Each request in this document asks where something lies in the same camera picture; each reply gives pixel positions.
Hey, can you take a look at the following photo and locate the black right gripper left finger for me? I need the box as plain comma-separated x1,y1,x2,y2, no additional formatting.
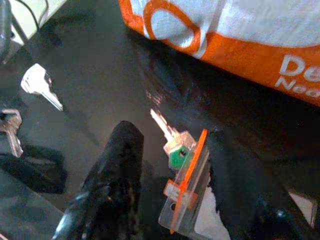
51,120,145,240

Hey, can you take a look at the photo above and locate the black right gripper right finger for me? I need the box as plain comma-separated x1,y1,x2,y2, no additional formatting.
197,129,320,240

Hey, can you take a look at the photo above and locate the clear orange key tag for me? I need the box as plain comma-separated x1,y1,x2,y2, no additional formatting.
158,128,211,235

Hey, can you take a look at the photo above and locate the silver key with green cap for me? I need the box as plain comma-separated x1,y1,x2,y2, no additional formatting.
149,108,195,171

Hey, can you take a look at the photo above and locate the plain silver key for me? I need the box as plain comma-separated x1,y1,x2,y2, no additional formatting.
20,63,64,112

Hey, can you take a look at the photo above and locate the orange and white bag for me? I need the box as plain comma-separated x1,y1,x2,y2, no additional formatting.
118,0,320,108

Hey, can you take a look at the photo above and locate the black cable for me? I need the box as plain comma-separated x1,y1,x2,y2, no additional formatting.
17,0,50,30

